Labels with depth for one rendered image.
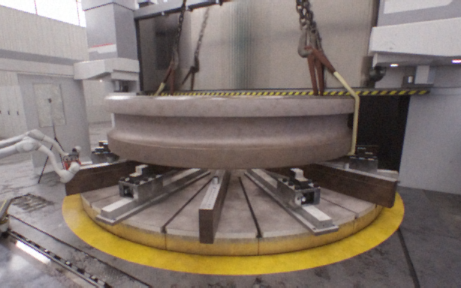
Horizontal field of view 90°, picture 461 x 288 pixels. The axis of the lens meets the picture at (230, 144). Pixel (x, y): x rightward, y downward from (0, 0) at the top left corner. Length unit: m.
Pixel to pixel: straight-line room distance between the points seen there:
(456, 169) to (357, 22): 3.27
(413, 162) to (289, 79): 2.97
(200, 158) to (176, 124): 0.59
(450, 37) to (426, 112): 2.17
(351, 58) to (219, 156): 3.60
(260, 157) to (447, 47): 2.41
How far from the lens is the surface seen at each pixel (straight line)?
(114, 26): 6.71
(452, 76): 4.70
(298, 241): 2.99
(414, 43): 3.64
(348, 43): 5.54
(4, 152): 3.62
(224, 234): 2.71
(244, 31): 6.16
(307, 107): 3.20
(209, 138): 3.04
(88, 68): 6.72
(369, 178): 3.77
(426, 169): 5.82
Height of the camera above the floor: 1.75
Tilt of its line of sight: 11 degrees down
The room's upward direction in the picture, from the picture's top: straight up
